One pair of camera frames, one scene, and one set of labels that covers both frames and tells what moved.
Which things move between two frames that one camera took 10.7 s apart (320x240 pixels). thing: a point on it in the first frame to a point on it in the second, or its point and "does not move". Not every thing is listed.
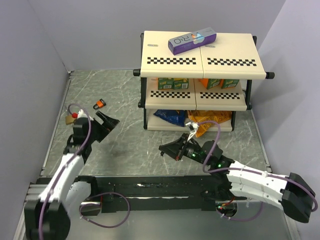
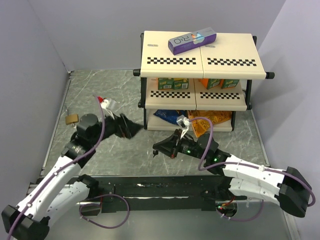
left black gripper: [108, 124] to [124, 126]
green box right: [229, 83] does not move
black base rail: [181, 193] does not move
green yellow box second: [180, 83] does not move
